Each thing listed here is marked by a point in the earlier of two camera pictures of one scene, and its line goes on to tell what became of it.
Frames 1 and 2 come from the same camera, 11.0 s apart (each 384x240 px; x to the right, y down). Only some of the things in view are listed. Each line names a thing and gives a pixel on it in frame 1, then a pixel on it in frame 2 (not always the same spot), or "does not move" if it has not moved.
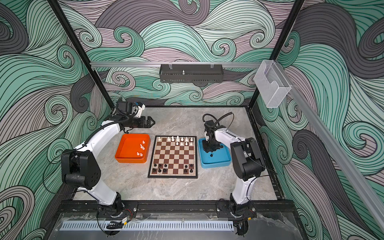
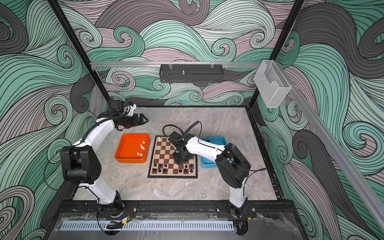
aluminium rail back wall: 173,63 does not move
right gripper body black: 209,146 -> 180,158
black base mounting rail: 176,207 does not move
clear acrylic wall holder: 272,83 does not move
